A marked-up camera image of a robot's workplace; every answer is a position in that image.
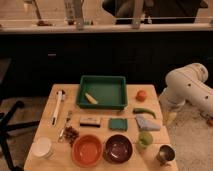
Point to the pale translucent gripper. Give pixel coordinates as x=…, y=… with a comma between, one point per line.
x=169, y=113

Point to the grey towel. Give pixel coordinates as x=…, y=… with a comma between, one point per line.
x=146, y=125

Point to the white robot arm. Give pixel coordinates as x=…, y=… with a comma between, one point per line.
x=186, y=84

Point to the green plastic tray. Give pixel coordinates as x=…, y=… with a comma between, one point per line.
x=109, y=91

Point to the red tomato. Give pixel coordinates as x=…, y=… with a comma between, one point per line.
x=141, y=95

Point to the green plastic cup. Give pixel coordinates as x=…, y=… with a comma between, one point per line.
x=145, y=139

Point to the metal cup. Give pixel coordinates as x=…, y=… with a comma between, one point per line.
x=165, y=155

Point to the green sponge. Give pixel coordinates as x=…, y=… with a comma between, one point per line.
x=118, y=124

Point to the dark purple bowl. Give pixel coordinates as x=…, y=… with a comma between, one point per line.
x=118, y=149

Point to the yellow banana piece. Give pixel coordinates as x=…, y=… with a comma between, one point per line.
x=91, y=99

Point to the dark rectangular eraser block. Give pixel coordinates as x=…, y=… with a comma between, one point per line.
x=89, y=121

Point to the orange bowl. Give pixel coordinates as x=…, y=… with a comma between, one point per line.
x=87, y=151

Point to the brown dried food pile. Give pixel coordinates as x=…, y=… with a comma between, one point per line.
x=71, y=135

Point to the white lidded container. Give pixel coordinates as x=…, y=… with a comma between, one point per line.
x=42, y=148

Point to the black office chair base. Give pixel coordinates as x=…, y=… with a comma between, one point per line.
x=5, y=128

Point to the white handled brush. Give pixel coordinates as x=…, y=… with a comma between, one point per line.
x=60, y=98

